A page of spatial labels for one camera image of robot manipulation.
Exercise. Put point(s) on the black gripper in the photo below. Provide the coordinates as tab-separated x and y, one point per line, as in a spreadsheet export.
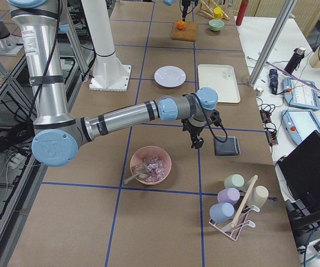
193	131
185	6

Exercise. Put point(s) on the teach pendant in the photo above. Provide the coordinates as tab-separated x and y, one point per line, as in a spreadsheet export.
300	124
299	95

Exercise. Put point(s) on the green ceramic bowl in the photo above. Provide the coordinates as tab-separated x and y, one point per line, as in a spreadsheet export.
216	25

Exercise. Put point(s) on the folded dark umbrella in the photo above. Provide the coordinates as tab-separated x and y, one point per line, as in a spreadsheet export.
273	80

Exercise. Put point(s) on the blue cup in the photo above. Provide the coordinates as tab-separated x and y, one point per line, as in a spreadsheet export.
221	212

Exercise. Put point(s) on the folded grey cloth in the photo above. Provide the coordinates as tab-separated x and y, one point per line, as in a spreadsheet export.
226	147

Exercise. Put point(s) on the wooden rod handle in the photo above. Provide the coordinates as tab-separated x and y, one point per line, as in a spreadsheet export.
243	203

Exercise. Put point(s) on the wooden dish rack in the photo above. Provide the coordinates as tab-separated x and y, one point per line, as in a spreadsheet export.
206	8

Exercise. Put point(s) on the black laptop monitor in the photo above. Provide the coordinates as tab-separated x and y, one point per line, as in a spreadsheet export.
301	170

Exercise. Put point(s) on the black usb hub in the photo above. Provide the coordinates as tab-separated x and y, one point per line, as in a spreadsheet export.
269	127

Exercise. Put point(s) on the yellow cup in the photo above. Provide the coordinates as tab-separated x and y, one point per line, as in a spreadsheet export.
218	13

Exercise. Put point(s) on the black wrist camera with cable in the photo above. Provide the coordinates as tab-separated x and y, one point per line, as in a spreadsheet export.
214	118

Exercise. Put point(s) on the pale green cup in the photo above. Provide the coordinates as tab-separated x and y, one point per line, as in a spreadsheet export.
234	181

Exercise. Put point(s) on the cream bear tray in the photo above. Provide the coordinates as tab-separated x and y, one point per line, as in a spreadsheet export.
222	79

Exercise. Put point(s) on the upper teach pendant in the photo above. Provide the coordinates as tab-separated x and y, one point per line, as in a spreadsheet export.
299	95

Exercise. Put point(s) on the red bottle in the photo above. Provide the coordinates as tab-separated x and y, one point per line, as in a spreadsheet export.
241	12

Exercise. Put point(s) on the beige cup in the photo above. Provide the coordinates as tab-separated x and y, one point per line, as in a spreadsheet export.
260	196

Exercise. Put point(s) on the black water bottle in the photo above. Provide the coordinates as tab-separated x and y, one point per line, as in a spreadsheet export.
293	63

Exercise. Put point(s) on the orange fruit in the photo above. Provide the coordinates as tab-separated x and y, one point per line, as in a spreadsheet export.
180	25

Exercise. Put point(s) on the aluminium frame post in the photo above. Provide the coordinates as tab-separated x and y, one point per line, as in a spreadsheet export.
271	40

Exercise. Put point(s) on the white wire cup rack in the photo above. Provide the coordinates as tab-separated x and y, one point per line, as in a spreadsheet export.
234	233

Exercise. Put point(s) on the white round plate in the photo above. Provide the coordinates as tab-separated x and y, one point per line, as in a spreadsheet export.
170	76

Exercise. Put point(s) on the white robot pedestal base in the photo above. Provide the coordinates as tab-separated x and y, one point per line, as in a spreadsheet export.
109	74

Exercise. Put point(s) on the wooden cutting board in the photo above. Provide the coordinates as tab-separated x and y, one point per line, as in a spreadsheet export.
188	34

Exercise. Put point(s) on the pink bowl with ice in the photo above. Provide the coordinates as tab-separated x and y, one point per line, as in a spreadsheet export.
153	163

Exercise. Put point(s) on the purple cup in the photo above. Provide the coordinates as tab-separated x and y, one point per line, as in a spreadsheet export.
230	195

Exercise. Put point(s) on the lower teach pendant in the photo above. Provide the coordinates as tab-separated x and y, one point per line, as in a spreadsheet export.
300	124

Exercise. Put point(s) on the metal scoop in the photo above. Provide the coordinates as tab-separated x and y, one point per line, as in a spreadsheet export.
137	173

